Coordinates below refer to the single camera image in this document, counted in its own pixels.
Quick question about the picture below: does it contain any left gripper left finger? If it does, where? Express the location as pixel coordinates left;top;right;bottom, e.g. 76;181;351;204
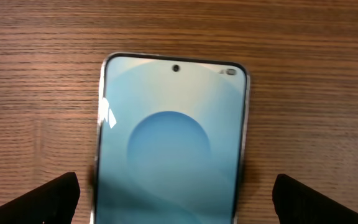
0;172;80;224

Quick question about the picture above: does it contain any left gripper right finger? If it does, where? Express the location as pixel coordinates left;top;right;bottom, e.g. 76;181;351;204
272;174;358;224

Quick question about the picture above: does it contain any smartphone with teal screen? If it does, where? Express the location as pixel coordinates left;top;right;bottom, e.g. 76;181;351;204
90;52;250;223

